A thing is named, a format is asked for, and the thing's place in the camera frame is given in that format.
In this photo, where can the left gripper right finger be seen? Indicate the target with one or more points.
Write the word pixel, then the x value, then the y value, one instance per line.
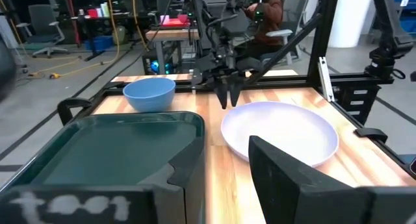
pixel 302 191

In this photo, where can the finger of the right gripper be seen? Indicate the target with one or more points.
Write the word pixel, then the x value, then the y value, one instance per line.
pixel 223 94
pixel 236 91

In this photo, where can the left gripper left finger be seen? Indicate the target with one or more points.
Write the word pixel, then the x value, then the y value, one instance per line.
pixel 188 165

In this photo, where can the lilac plate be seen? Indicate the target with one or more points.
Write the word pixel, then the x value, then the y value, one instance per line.
pixel 279 130

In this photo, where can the blue bowl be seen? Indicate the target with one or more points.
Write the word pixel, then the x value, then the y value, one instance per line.
pixel 149 94

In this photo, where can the black background robot arm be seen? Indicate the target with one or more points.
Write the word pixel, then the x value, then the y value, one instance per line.
pixel 386 39

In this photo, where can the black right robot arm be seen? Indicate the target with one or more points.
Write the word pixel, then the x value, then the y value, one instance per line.
pixel 211 9

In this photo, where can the red tray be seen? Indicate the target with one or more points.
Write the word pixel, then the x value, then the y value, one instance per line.
pixel 175 22

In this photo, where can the dark green plastic tray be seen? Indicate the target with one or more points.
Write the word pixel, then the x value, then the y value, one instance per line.
pixel 113 152

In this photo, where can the wooden background table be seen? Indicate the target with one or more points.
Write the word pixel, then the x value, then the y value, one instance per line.
pixel 172 34

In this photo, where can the person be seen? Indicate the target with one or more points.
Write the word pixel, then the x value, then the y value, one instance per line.
pixel 269 16

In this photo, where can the grey white-armed office chair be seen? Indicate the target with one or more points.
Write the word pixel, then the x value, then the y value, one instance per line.
pixel 294 6

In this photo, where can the black table clamp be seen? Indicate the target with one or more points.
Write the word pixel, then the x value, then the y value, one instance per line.
pixel 370 133
pixel 65 107

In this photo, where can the black labelled control box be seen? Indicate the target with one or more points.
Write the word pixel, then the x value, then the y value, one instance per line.
pixel 357 104

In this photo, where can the pale green round jug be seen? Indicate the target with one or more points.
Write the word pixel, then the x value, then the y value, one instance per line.
pixel 119 35

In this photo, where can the white building column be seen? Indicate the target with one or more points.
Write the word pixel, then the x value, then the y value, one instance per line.
pixel 349 19

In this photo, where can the blue storage bin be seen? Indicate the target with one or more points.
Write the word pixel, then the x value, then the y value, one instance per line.
pixel 99 43

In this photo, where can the white green bottle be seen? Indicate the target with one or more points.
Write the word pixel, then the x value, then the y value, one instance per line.
pixel 105 9

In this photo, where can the black workbench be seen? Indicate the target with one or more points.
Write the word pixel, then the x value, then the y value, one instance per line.
pixel 92 39

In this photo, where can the red box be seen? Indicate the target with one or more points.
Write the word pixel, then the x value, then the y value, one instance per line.
pixel 92 13

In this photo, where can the shelf with blue bins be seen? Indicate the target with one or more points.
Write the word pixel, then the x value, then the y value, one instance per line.
pixel 408 22

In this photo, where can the silver metal bracket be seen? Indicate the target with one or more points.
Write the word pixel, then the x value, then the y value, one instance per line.
pixel 326 81

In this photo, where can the black aluminium table frame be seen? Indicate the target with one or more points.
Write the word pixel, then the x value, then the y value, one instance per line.
pixel 320 39

